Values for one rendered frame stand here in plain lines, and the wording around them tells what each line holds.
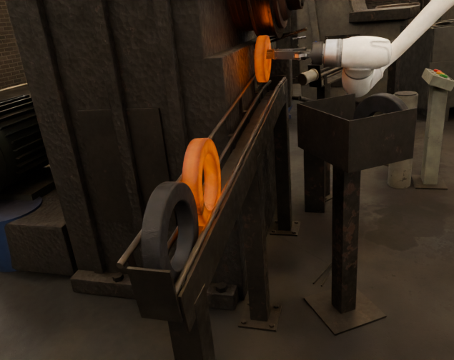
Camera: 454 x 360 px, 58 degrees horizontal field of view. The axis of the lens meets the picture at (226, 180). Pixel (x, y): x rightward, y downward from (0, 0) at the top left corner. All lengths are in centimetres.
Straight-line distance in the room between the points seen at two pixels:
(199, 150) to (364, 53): 76
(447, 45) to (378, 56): 230
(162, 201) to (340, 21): 381
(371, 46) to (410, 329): 91
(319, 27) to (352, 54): 299
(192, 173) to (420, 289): 112
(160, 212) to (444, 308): 119
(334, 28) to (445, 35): 112
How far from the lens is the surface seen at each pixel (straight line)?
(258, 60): 141
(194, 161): 79
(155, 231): 64
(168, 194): 66
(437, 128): 242
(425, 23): 159
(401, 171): 242
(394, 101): 116
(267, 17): 151
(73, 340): 159
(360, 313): 152
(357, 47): 141
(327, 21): 437
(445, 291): 170
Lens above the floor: 99
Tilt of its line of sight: 22 degrees down
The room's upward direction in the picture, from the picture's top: 6 degrees counter-clockwise
